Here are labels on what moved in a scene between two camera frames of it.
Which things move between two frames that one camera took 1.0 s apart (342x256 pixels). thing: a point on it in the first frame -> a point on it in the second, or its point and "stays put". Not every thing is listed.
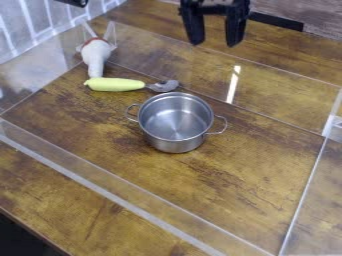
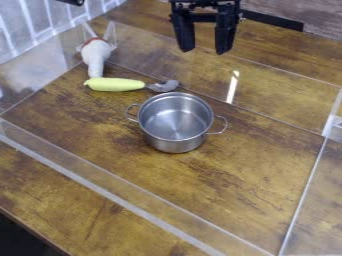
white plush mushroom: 95,50 stays put
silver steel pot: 175,134 stays put
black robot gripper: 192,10 -> 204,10
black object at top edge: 78,3 stays put
